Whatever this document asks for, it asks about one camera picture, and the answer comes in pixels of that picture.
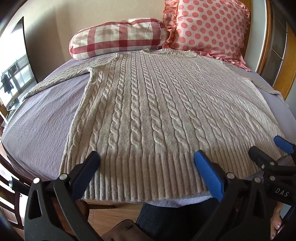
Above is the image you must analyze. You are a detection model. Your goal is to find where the red plaid pillow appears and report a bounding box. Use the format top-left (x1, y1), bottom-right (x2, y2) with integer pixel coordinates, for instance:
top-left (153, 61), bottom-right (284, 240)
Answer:
top-left (69, 18), bottom-right (170, 61)

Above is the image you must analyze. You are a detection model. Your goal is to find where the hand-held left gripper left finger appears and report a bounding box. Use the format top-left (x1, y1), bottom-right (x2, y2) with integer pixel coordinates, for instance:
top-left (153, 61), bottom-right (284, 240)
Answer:
top-left (24, 151), bottom-right (101, 241)

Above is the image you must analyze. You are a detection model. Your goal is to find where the dark wooden chair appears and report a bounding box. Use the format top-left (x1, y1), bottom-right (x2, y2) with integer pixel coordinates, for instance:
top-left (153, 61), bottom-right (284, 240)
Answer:
top-left (0, 152), bottom-right (31, 233)

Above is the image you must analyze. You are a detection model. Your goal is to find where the brown leather bag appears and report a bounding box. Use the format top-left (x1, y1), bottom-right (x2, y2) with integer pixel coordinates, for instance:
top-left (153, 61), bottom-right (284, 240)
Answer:
top-left (100, 219), bottom-right (149, 241)

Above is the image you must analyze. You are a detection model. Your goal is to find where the person's foot in sandal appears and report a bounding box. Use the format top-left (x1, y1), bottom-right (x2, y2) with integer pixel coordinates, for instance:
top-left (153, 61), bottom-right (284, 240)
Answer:
top-left (269, 207), bottom-right (287, 240)

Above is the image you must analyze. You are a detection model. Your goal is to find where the bed with lavender bedspread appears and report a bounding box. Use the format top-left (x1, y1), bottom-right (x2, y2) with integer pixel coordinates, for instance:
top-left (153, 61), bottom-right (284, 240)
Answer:
top-left (0, 56), bottom-right (296, 208)

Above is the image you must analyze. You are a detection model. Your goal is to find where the pink polka dot pillow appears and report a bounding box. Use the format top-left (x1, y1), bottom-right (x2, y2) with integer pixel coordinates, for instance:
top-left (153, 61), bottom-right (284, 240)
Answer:
top-left (162, 0), bottom-right (252, 72)

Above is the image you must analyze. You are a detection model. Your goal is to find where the person's leg in dark jeans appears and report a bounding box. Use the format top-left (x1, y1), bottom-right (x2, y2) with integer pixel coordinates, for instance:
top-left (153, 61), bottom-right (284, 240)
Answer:
top-left (136, 198), bottom-right (220, 241)

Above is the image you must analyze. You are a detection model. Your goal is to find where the beige cable-knit sweater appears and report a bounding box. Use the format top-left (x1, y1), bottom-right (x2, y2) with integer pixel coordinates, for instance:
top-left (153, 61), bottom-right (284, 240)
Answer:
top-left (23, 48), bottom-right (289, 202)

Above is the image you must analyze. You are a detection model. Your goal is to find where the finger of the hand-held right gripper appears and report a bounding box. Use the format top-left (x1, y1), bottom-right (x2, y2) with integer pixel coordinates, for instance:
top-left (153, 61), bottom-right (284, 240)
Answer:
top-left (273, 136), bottom-right (296, 155)
top-left (248, 146), bottom-right (279, 173)

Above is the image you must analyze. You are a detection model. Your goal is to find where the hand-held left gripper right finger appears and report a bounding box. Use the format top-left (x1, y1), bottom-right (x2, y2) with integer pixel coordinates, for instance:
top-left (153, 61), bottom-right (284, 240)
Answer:
top-left (191, 150), bottom-right (278, 241)

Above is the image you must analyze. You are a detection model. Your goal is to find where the wardrobe door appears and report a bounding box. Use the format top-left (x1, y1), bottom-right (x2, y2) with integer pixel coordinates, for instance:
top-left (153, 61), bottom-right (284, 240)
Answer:
top-left (261, 2), bottom-right (295, 82)

